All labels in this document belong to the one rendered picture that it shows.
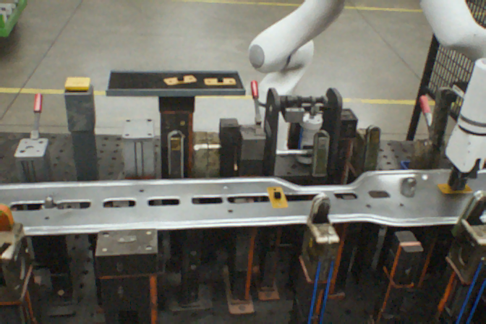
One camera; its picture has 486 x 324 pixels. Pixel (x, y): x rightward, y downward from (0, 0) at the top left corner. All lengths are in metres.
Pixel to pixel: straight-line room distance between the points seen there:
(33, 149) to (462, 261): 1.04
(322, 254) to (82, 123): 0.75
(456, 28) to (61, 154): 1.41
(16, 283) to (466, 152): 1.03
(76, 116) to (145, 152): 0.26
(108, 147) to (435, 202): 1.23
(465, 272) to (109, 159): 1.28
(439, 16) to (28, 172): 1.04
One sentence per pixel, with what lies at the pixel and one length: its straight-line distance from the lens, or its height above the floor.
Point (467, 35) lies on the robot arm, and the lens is 1.33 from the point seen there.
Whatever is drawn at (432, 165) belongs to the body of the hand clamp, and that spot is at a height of 1.00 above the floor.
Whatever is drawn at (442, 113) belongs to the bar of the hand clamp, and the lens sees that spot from 1.52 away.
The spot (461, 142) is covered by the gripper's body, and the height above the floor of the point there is 1.15.
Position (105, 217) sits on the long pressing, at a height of 1.00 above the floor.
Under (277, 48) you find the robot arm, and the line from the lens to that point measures 1.61.
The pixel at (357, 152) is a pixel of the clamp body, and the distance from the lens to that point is 1.50.
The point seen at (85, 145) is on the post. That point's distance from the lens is 1.54.
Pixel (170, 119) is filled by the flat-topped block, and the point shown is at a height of 1.06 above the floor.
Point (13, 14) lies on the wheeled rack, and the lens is 5.27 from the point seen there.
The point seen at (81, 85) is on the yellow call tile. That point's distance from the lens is 1.46.
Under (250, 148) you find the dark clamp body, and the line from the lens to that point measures 1.39.
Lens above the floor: 1.74
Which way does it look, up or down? 31 degrees down
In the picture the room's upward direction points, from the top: 4 degrees clockwise
